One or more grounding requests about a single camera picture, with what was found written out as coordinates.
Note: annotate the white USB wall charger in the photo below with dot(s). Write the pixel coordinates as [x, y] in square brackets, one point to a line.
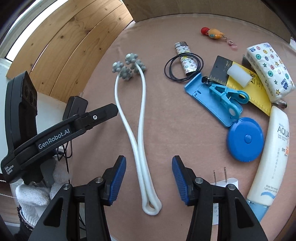
[222, 183]

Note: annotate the white blue sunscreen tube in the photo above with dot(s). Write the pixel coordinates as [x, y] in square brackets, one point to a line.
[272, 164]

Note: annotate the light wooden headboard panel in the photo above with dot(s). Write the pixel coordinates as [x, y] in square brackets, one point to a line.
[265, 14]

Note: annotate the light blue plastic holder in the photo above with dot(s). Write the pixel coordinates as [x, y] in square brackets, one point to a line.
[225, 112]

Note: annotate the black power adapter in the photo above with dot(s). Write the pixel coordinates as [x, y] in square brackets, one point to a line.
[75, 105]

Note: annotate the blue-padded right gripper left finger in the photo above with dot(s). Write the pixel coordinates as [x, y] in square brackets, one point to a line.
[113, 179]

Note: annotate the patterned tissue pack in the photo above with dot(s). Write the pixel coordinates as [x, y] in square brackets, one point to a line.
[271, 70]

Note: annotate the patterned lighter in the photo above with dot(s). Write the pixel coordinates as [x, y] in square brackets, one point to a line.
[189, 64]

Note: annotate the white gloved left hand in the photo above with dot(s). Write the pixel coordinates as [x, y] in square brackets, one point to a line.
[33, 199]

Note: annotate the light blue clip tool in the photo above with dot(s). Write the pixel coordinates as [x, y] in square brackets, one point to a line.
[225, 93]

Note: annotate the dark pen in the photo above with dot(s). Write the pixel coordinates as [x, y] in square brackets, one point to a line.
[280, 103]

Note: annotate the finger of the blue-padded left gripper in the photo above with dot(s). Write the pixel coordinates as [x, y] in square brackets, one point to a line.
[87, 121]

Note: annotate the white cylindrical cap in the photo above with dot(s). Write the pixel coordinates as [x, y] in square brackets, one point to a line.
[239, 75]

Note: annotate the yellow black ruler card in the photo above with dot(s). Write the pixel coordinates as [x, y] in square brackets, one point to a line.
[255, 89]

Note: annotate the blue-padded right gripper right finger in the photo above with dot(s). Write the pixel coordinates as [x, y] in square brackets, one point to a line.
[184, 180]

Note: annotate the knotty pine wood panel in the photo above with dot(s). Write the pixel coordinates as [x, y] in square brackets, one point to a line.
[62, 53]

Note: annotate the white grey roller massager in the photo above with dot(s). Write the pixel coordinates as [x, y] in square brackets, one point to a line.
[151, 204]

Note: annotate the blue round tape measure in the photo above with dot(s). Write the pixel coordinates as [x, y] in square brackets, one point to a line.
[245, 140]

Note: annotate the orange red toy keychain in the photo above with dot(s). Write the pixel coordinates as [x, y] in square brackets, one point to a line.
[218, 35]

